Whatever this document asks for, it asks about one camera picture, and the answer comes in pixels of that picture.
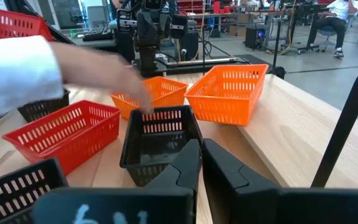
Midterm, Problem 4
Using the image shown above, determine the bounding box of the yellow hanging cable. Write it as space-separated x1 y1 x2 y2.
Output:
265 0 298 56

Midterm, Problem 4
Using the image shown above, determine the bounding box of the person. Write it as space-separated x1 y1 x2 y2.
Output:
308 0 358 58

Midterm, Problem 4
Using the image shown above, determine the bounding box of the grey office chair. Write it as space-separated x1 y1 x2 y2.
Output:
317 24 338 53

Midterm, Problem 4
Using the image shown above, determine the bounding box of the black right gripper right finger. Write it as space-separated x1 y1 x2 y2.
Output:
202 139 358 224

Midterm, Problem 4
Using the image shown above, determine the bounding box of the person's hand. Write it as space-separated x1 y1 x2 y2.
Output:
116 70 155 115

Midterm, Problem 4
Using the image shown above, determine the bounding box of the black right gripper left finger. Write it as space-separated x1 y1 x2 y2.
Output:
32 139 202 224

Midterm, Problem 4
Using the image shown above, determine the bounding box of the red plastic slotted basket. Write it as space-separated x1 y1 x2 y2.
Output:
0 4 55 43
2 99 122 176

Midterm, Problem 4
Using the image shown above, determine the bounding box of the orange plastic slotted basket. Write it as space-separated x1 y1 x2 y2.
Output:
109 76 189 121
184 63 269 127

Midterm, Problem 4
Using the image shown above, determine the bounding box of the red storage bin shelving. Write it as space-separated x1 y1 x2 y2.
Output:
176 0 232 15

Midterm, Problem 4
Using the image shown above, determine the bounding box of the black computer tower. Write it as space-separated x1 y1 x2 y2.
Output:
244 26 267 50

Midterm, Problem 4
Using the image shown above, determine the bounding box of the person's forearm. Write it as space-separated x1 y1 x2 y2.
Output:
0 34 130 131

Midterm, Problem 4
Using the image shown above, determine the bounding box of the black keyboard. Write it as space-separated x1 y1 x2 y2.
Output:
81 27 115 42

